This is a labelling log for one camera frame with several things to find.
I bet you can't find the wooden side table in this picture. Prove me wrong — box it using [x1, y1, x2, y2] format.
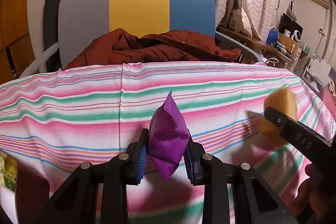
[216, 27, 294, 65]

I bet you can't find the purple snack packet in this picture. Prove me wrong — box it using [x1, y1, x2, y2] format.
[148, 92, 189, 181]

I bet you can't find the yellow sponge block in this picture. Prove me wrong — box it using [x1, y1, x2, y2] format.
[258, 86, 299, 147]

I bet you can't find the pink striped tablecloth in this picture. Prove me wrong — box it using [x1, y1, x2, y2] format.
[0, 61, 336, 224]

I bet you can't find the dark red jacket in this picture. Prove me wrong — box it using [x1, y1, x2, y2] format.
[66, 28, 241, 69]

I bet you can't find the pale green box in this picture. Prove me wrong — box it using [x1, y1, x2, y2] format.
[0, 151, 18, 192]

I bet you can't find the grey yellow blue chair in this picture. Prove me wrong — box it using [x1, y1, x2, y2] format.
[23, 0, 261, 76]

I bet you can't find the blue folding chair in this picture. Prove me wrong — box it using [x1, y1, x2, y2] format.
[266, 26, 279, 44]

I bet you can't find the wooden cabinet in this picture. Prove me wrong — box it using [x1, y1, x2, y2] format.
[1, 0, 35, 84]

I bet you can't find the person's right hand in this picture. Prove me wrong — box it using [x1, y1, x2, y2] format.
[290, 164, 335, 223]

